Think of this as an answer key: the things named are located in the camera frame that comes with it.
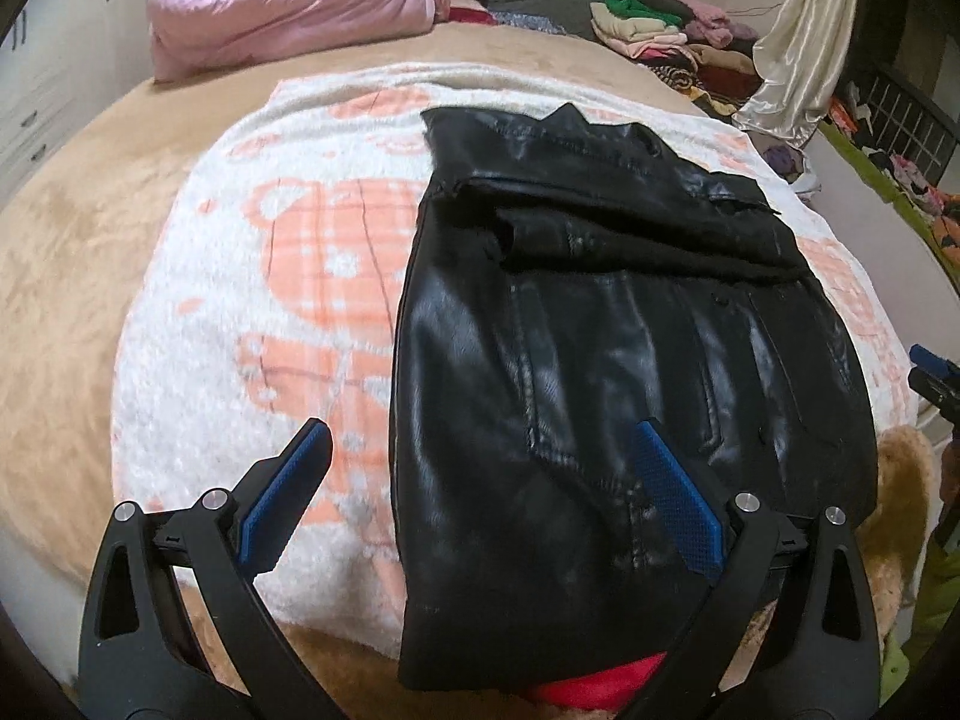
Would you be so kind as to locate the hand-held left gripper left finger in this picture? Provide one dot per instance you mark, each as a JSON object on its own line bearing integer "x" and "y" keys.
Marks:
{"x": 281, "y": 499}

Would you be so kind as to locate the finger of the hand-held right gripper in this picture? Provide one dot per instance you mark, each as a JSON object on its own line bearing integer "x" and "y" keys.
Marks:
{"x": 921, "y": 352}
{"x": 934, "y": 384}

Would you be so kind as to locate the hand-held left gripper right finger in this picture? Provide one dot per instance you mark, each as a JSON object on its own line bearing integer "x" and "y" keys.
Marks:
{"x": 679, "y": 499}

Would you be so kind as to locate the black leather jacket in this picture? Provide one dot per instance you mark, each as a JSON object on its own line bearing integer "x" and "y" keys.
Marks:
{"x": 600, "y": 360}

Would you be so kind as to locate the colourful clothes heap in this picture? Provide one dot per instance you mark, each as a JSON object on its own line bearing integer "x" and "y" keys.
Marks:
{"x": 930, "y": 195}

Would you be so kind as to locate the laundry basket with clothes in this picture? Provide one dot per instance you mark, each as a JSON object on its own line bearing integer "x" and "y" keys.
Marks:
{"x": 787, "y": 165}

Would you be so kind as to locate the pile of folded clothes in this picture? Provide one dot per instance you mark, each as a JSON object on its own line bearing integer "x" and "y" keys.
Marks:
{"x": 645, "y": 26}

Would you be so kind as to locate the green ledge cover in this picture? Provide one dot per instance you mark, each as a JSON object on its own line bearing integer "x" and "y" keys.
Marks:
{"x": 885, "y": 187}

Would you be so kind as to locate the white and orange printed blanket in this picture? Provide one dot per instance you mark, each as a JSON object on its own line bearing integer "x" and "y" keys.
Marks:
{"x": 262, "y": 315}

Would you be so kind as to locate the bright red garment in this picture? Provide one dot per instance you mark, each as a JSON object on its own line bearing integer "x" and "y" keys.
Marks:
{"x": 592, "y": 690}

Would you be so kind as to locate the bed with beige fleece sheet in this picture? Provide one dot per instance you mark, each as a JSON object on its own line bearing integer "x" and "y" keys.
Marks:
{"x": 75, "y": 240}

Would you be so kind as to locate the cream satin curtain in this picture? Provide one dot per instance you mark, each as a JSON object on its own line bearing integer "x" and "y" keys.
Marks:
{"x": 810, "y": 37}

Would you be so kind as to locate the white wardrobe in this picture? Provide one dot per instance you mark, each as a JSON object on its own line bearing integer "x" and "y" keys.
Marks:
{"x": 45, "y": 75}

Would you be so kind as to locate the pink quilt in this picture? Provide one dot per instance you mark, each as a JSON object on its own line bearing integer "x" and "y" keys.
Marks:
{"x": 285, "y": 7}

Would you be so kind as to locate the blue patterned cloth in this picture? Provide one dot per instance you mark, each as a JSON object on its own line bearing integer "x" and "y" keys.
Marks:
{"x": 525, "y": 21}

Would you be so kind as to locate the dark red folded cloth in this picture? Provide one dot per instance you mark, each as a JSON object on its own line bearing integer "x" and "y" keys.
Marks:
{"x": 469, "y": 15}

